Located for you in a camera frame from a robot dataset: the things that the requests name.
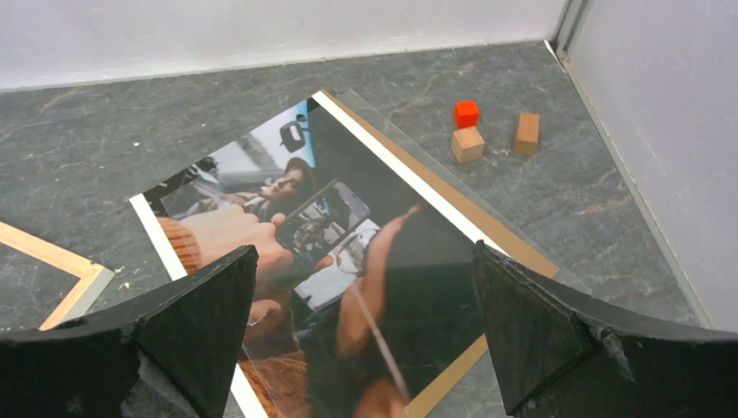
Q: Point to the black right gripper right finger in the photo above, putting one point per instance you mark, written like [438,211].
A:
[559,352]

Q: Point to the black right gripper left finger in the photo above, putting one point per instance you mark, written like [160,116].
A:
[170,352]

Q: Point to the light wooden picture frame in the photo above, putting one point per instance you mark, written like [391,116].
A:
[43,284]

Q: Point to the printed photo with white border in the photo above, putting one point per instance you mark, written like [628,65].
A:
[323,248]

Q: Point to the clear acrylic sheet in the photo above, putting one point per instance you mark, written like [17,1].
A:
[403,190]

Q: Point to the brown cardboard backing board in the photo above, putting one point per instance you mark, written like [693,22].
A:
[397,327]

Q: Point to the rectangular wooden block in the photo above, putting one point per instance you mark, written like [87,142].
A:
[526,138]

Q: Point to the small wooden cube block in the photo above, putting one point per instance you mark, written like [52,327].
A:
[467,144]

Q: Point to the red cube block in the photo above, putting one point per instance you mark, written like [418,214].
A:
[466,114]

